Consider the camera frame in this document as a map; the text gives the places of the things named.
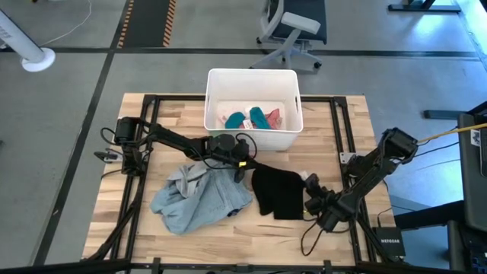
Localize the black switch cable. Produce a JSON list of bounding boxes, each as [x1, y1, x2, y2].
[[376, 205, 395, 229]]

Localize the white floor cable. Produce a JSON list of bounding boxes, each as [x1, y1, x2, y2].
[[40, 0, 94, 46]]

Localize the black mat with hazard stripes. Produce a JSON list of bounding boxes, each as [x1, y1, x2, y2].
[[116, 0, 178, 49]]

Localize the black metal table frame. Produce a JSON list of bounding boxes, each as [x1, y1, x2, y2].
[[0, 94, 457, 274]]

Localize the yellow cable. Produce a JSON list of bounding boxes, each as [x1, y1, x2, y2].
[[416, 123, 487, 145]]

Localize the black dangling gripper cable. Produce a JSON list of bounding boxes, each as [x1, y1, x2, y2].
[[299, 218, 329, 257]]

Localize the black desk leg beam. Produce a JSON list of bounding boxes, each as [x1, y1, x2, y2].
[[393, 200, 467, 231]]

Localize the black Netgear network switch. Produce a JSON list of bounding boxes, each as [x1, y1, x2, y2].
[[371, 227, 407, 260]]

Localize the white plastic laundry basket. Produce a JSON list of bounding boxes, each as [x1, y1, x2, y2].
[[203, 68, 304, 151]]

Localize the teal sock with white label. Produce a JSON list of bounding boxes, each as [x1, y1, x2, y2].
[[243, 106, 272, 131]]

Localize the black desk foot bar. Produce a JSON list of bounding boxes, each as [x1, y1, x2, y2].
[[424, 109, 475, 120], [387, 0, 463, 14]]

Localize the white tower fan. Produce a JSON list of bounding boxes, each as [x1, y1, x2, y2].
[[0, 7, 57, 73]]

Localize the black garment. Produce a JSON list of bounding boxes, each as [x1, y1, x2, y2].
[[250, 162, 307, 221]]

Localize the light blue denim jeans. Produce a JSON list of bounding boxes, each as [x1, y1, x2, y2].
[[150, 161, 254, 236]]

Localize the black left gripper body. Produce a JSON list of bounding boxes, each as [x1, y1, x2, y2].
[[207, 132, 253, 167]]

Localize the plain teal sock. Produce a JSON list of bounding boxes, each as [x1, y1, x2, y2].
[[224, 111, 247, 129]]

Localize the grey office chair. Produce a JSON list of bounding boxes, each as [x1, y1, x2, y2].
[[249, 0, 329, 73]]

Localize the black box with blue lights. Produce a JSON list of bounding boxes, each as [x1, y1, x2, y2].
[[447, 220, 487, 274]]

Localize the dark grey computer case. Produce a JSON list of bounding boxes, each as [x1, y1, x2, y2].
[[457, 113, 487, 234]]

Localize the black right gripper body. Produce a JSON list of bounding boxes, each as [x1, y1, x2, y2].
[[310, 186, 345, 234]]

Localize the black power cable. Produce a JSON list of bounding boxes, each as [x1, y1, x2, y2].
[[412, 141, 461, 161]]

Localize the black arm base cable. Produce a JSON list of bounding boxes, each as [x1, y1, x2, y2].
[[100, 169, 125, 180]]

